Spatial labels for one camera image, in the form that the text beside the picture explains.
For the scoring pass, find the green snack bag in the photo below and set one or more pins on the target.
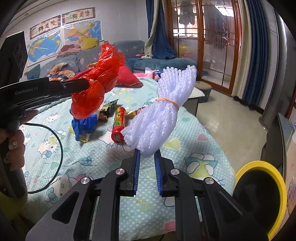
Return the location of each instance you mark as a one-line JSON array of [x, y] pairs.
[[108, 107]]

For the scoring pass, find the white top coffee table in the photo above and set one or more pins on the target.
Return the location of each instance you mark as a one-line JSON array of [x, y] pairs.
[[196, 102]]

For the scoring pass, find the blue and beige curtain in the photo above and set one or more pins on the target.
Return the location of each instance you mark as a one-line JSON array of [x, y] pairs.
[[161, 34], [256, 58]]

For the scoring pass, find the blue plastic wrapper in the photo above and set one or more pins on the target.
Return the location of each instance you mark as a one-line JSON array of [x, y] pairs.
[[83, 127]]

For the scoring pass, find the framed calligraphy embroidery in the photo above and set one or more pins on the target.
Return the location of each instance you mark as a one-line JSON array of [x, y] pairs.
[[46, 26], [78, 15]]

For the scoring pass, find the yellow cardboard box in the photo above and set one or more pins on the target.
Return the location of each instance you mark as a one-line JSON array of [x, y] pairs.
[[185, 51]]

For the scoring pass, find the wooden glass sliding door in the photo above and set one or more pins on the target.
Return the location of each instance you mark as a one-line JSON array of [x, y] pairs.
[[200, 46]]

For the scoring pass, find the pink purple clothes pile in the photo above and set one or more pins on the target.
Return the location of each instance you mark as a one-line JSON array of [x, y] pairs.
[[148, 75]]

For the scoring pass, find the lilac foam fruit net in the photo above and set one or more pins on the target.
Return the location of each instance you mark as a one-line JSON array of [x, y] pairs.
[[159, 111]]

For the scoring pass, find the person's left hand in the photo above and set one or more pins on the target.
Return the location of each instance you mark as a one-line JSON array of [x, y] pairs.
[[16, 150]]

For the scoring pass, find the silver tower air conditioner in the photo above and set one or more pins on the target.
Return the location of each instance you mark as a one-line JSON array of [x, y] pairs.
[[279, 81]]

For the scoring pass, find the red blanket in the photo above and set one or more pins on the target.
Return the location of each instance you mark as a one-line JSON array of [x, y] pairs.
[[127, 76]]

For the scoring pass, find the world map poster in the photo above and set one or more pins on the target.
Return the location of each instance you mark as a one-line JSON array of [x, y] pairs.
[[44, 49]]

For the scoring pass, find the red pink clothes pile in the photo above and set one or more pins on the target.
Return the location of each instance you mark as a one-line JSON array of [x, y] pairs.
[[69, 49]]

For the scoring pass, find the dark television cabinet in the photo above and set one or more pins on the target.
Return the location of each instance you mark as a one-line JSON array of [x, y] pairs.
[[275, 148]]

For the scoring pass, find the grey round stool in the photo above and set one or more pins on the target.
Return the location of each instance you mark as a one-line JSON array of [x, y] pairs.
[[204, 87]]

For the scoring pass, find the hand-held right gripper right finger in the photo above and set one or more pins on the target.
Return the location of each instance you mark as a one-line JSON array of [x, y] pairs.
[[158, 175]]

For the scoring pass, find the blue heart print sofa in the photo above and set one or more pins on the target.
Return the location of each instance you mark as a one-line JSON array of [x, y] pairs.
[[161, 63]]

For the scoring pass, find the orange patterned clothes pile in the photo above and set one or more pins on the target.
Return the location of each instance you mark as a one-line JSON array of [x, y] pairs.
[[60, 69]]

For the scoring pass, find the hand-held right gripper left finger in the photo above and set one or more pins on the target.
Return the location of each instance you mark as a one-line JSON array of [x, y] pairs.
[[137, 172]]

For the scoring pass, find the yellow rimmed bin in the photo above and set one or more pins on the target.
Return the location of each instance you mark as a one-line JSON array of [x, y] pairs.
[[277, 176]]

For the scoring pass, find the red plastic bag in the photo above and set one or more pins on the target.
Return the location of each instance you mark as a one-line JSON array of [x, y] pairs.
[[99, 71]]

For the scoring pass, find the red candy tube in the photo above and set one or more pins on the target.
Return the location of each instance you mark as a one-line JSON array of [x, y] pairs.
[[118, 122]]

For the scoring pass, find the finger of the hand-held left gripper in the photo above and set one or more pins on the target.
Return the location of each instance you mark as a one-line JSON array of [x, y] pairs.
[[46, 102], [69, 85]]

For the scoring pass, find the country map poster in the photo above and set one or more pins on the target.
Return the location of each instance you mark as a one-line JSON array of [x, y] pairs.
[[83, 31]]

